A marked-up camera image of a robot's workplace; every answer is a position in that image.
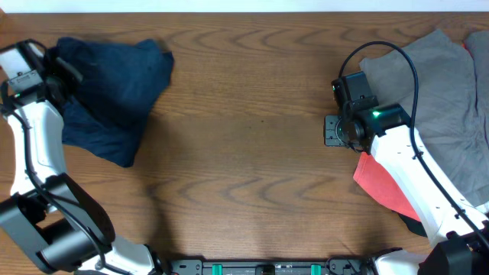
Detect dark blue shorts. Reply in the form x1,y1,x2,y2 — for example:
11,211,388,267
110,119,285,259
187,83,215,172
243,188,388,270
54,37,174,128

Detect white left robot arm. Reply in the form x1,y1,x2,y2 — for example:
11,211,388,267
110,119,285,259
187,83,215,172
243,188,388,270
1,40,169,274

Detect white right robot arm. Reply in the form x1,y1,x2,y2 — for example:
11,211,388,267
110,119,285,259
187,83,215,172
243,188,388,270
323,105,488,275

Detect red cloth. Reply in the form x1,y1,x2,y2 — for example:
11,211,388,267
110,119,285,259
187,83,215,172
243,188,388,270
353,153,420,222

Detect folded dark blue garment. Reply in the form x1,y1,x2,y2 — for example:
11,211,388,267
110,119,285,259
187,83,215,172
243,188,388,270
62,99,147,168

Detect grey shorts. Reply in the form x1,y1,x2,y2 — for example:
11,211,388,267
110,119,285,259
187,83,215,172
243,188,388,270
360,30,488,213

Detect black garment under pile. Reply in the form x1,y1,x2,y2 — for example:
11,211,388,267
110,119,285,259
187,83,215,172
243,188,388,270
398,213,427,238

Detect grey garment at edge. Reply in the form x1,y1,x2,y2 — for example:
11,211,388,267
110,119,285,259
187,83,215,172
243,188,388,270
465,31,488,116

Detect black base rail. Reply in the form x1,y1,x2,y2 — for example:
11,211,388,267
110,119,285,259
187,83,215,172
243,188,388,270
165,252,381,275

